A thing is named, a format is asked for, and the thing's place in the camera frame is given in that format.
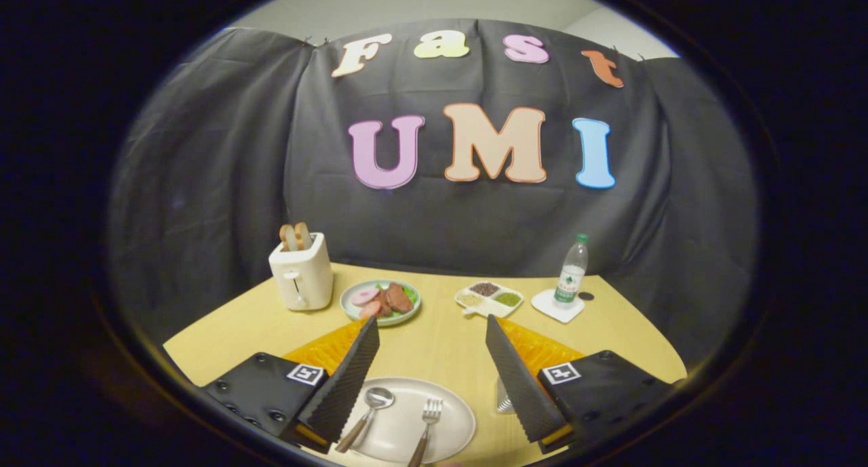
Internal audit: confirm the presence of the clear plastic water bottle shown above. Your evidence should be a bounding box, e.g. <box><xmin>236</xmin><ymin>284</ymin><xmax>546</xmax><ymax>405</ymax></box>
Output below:
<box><xmin>554</xmin><ymin>233</ymin><xmax>589</xmax><ymax>305</ymax></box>

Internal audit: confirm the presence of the metal fork with wooden handle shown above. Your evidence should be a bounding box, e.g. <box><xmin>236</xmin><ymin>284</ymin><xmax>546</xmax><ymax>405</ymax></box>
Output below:
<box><xmin>407</xmin><ymin>397</ymin><xmax>443</xmax><ymax>467</ymax></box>

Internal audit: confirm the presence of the pale green plate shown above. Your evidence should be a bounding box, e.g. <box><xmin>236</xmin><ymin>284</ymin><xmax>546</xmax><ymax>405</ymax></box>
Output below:
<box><xmin>339</xmin><ymin>279</ymin><xmax>422</xmax><ymax>327</ymax></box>

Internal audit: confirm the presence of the brown meat slice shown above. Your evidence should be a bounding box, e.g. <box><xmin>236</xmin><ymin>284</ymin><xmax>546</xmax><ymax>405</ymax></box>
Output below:
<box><xmin>384</xmin><ymin>283</ymin><xmax>414</xmax><ymax>314</ymax></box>

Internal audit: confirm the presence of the white square coaster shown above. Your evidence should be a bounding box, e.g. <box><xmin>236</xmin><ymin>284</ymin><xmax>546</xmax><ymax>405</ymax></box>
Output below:
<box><xmin>530</xmin><ymin>289</ymin><xmax>585</xmax><ymax>324</ymax></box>

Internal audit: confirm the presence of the black backdrop cloth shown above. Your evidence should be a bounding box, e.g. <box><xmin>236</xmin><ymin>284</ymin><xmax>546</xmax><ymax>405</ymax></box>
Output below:
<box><xmin>108</xmin><ymin>18</ymin><xmax>759</xmax><ymax>369</ymax></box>

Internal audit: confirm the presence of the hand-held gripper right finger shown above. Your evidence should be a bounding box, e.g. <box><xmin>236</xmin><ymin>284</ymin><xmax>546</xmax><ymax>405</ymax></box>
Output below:
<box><xmin>485</xmin><ymin>314</ymin><xmax>682</xmax><ymax>454</ymax></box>

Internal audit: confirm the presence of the white divided dish with grains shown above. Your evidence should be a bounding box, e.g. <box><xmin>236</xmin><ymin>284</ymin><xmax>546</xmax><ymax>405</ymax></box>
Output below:
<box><xmin>454</xmin><ymin>281</ymin><xmax>524</xmax><ymax>319</ymax></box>

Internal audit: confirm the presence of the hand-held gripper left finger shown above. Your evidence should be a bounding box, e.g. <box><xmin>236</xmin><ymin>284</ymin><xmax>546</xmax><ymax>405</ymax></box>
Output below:
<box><xmin>199</xmin><ymin>316</ymin><xmax>380</xmax><ymax>454</ymax></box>

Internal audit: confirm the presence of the white toaster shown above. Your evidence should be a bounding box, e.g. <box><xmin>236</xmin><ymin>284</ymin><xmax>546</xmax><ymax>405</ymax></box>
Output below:
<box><xmin>269</xmin><ymin>232</ymin><xmax>334</xmax><ymax>312</ymax></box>

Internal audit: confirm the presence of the beige round plate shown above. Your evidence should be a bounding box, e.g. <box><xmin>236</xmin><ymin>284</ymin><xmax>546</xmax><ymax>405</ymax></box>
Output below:
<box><xmin>337</xmin><ymin>377</ymin><xmax>477</xmax><ymax>465</ymax></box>

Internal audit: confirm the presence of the metal spoon with wooden handle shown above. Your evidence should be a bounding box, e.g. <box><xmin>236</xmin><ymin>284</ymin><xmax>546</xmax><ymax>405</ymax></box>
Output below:
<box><xmin>334</xmin><ymin>387</ymin><xmax>395</xmax><ymax>453</ymax></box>

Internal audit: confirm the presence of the wire cutlery basket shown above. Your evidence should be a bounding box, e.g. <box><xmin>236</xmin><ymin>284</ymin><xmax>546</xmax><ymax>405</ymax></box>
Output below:
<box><xmin>495</xmin><ymin>375</ymin><xmax>516</xmax><ymax>415</ymax></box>

